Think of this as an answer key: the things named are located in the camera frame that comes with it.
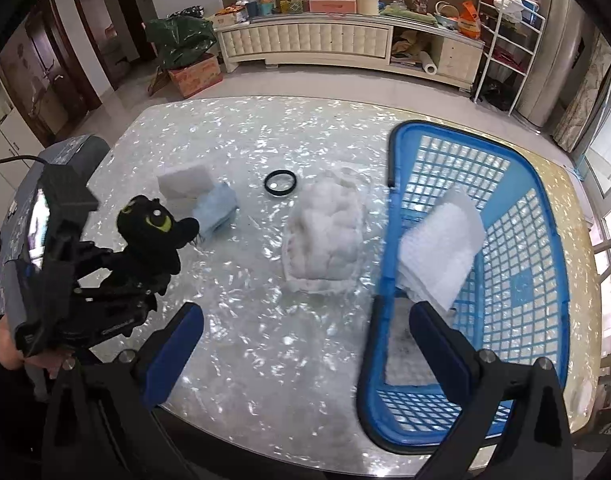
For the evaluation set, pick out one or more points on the white sponge block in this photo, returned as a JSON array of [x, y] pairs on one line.
[[185, 181]]

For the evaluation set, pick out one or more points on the white fluffy cloth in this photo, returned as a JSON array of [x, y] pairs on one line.
[[324, 233]]

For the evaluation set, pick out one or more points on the black dragon plush toy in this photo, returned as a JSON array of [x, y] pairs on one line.
[[153, 240]]

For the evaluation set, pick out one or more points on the white paper towel roll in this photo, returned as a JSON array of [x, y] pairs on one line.
[[427, 64]]

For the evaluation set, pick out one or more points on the dark green plastic bag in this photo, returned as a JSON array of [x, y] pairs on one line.
[[182, 38]]

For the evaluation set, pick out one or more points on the light blue sponge cloth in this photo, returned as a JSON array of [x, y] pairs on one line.
[[215, 209]]

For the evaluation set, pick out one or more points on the cream pillar candle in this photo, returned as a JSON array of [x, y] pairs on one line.
[[367, 7]]

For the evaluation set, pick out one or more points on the pink box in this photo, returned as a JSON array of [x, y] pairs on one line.
[[333, 6]]

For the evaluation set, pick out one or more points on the white metal shelf rack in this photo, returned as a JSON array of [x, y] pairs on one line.
[[511, 31]]

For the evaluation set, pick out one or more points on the cardboard box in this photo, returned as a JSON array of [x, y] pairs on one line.
[[189, 80]]

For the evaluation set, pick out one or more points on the blue plastic laundry basket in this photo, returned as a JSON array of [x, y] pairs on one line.
[[515, 300]]

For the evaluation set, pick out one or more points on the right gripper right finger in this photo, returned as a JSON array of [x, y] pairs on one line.
[[536, 440]]

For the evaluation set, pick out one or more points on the person hand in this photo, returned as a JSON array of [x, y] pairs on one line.
[[12, 359]]

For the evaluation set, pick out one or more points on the white quilted cloth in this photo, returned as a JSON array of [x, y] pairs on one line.
[[436, 255]]

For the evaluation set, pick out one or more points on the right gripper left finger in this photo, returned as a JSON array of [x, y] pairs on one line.
[[162, 358]]

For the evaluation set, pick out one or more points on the orange bag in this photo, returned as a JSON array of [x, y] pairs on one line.
[[468, 23]]

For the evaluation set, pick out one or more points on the cream tv cabinet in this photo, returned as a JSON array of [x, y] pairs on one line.
[[383, 43]]

